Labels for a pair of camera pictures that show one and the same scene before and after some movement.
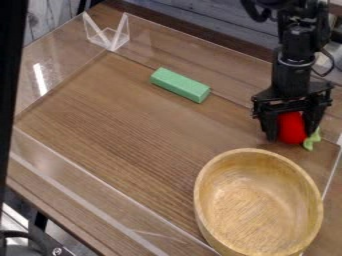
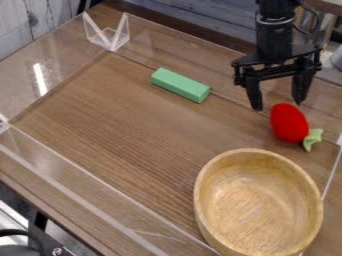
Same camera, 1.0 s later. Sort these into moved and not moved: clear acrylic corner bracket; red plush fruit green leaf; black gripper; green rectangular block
Moved: black gripper
Not moved: clear acrylic corner bracket; red plush fruit green leaf; green rectangular block
